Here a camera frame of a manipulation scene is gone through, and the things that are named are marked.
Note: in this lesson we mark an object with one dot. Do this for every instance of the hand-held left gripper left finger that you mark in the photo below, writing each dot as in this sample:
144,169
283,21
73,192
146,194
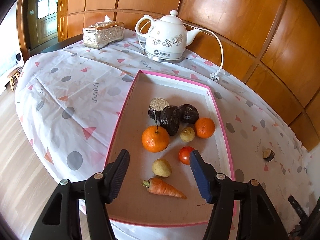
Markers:
120,172

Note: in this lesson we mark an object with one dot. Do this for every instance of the orange with long stem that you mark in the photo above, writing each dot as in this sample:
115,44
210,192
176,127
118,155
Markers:
155,140

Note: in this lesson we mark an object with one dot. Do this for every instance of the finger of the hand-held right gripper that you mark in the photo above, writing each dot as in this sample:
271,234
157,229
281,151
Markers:
298,210

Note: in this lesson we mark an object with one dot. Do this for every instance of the wooden door with glass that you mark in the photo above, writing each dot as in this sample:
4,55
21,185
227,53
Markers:
47,25

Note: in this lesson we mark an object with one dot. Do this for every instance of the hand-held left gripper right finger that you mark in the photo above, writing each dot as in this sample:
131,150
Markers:
201,175

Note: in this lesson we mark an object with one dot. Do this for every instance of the pale yellow potato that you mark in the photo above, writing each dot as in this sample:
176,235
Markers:
162,168

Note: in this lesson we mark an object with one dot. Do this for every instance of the orange carrot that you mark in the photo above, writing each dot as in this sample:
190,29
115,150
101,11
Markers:
162,187

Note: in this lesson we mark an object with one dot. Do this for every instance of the small wooden stool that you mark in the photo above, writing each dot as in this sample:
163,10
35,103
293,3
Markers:
13,75

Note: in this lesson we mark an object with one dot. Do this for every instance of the dark sugarcane piece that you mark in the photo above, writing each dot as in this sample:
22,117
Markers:
268,155
157,105

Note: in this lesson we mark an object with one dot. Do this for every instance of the white patterned tablecloth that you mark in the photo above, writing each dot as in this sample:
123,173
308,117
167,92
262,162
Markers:
75,80

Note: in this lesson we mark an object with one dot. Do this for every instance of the small round longan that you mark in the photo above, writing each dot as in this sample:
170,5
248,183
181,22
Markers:
187,134

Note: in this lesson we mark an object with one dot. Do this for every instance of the stemless orange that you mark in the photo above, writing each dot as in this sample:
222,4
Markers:
205,128

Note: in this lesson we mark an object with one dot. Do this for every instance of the silver embossed tissue box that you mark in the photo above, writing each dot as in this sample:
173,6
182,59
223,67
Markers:
103,33

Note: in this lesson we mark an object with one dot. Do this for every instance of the dark brown water chestnut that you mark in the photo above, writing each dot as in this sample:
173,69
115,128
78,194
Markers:
170,120
190,113

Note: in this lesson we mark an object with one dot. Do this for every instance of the pink cardboard box tray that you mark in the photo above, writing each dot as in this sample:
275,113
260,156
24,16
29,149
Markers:
135,140

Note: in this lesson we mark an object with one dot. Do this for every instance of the red tomato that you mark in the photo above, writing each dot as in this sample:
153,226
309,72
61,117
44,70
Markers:
184,155

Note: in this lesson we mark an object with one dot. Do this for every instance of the white ceramic electric kettle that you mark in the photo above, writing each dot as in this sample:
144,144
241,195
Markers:
166,40

